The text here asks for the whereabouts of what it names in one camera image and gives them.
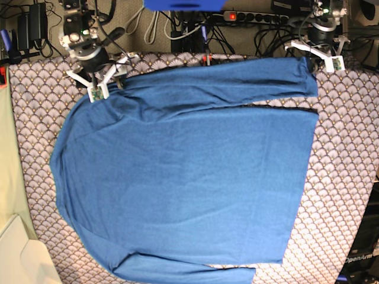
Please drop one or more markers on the white plastic bin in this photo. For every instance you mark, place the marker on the white plastic bin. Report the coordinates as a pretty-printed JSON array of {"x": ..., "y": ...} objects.
[{"x": 24, "y": 260}]

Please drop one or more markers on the blue handled clamp left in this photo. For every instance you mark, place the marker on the blue handled clamp left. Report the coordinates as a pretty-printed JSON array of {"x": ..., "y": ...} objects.
[{"x": 11, "y": 48}]

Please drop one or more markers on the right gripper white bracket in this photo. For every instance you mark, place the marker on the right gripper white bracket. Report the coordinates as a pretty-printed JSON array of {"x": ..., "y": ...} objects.
[{"x": 96, "y": 69}]

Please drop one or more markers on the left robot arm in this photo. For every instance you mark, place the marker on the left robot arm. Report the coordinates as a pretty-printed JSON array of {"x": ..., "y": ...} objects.
[{"x": 324, "y": 11}]

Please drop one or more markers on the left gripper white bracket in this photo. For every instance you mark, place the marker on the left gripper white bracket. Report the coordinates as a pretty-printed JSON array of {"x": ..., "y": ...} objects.
[{"x": 319, "y": 39}]

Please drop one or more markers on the black power supply left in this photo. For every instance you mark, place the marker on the black power supply left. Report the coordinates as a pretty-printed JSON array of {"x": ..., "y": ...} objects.
[{"x": 32, "y": 27}]

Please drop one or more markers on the black OpenArm base box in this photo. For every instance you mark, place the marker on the black OpenArm base box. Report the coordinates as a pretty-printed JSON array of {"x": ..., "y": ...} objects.
[{"x": 361, "y": 265}]

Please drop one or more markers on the red black table clamp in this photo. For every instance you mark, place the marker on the red black table clamp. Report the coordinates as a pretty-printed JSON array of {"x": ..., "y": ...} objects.
[{"x": 207, "y": 59}]

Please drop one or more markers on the blue box top edge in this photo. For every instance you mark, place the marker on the blue box top edge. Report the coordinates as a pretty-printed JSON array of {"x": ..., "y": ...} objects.
[{"x": 184, "y": 5}]

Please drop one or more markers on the fan-patterned tablecloth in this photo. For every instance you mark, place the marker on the fan-patterned tablecloth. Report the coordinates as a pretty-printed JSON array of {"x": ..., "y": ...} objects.
[{"x": 342, "y": 169}]

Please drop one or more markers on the white power strip red switch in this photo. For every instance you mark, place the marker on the white power strip red switch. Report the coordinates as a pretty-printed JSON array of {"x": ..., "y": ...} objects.
[{"x": 255, "y": 18}]

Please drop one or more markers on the blue long-sleeve T-shirt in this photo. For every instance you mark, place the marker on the blue long-sleeve T-shirt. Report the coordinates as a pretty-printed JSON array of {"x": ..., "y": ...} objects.
[{"x": 180, "y": 177}]

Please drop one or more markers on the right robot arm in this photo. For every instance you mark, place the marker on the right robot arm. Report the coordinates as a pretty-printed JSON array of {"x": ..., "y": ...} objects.
[{"x": 84, "y": 27}]

